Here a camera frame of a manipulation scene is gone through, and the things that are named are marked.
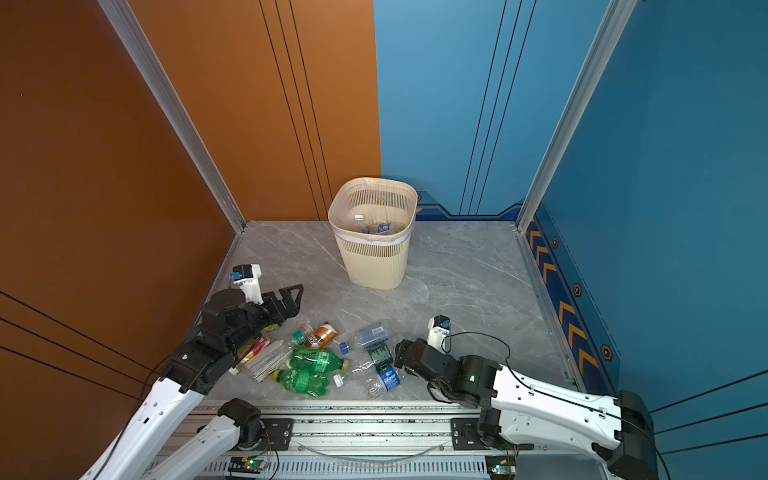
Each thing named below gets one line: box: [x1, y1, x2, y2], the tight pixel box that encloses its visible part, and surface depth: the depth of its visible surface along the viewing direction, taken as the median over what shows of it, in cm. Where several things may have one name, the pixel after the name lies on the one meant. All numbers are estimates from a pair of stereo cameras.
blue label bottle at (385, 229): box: [377, 223, 395, 235], surface depth 104 cm
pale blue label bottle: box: [350, 322, 389, 348], surface depth 87 cm
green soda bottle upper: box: [290, 346, 350, 372], surface depth 81 cm
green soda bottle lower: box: [272, 369, 329, 397], surface depth 81 cm
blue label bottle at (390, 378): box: [378, 366, 401, 392], surface depth 79 cm
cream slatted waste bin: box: [328, 177, 418, 291], surface depth 96 cm
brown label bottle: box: [304, 322, 339, 348], surface depth 87 cm
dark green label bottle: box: [364, 341, 394, 371], surface depth 82 cm
